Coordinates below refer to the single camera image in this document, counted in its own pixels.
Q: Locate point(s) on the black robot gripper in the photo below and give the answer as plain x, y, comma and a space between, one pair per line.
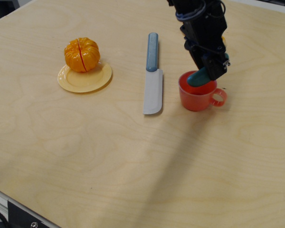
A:
203, 29

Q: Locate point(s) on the green toy cucumber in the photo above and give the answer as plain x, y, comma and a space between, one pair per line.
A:
198, 78

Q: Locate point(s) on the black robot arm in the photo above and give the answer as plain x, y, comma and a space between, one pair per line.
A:
178, 4

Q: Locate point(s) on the orange plastic cup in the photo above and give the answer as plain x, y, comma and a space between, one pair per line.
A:
199, 98

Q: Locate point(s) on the toy bread loaf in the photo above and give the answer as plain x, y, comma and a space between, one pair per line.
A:
224, 41

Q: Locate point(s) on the orange toy tangerine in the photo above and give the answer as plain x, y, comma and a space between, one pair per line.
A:
82, 54

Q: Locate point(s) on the yellow plastic plate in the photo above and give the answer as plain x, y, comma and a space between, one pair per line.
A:
85, 82

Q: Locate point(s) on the toy knife blue handle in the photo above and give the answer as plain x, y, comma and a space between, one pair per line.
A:
153, 90

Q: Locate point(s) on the black corner bracket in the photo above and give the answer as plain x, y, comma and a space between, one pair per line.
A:
19, 216

